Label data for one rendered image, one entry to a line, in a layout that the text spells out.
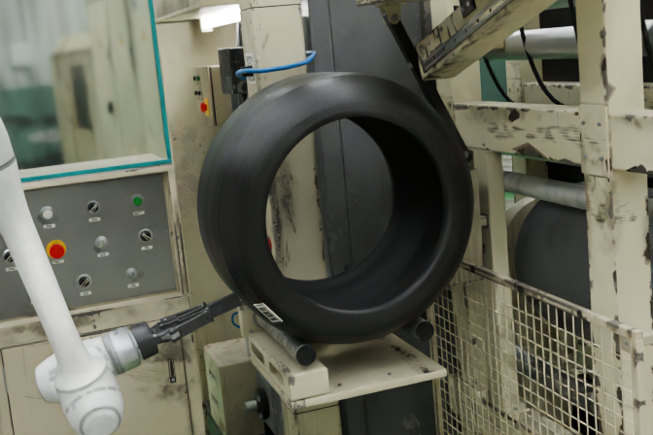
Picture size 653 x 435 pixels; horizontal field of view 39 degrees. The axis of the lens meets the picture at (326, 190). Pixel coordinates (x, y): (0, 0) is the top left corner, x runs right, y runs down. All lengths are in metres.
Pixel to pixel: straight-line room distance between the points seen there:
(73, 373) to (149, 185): 0.91
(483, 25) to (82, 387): 1.10
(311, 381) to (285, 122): 0.56
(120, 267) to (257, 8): 0.84
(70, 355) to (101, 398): 0.10
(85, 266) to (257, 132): 0.89
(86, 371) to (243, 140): 0.55
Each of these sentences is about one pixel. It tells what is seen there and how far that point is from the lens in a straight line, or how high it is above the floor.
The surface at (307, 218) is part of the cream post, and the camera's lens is 2.34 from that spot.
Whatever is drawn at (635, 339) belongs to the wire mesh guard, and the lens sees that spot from 1.75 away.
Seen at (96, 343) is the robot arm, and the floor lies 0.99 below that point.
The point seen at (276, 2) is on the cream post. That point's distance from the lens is 2.29.
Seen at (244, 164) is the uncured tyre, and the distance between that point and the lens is 1.89.
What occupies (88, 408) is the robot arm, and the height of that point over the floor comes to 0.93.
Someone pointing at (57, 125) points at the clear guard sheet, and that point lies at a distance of 2.55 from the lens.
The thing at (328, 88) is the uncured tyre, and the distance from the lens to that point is 1.93.
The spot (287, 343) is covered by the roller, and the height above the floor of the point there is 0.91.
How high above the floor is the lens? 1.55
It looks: 9 degrees down
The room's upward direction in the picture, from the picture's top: 5 degrees counter-clockwise
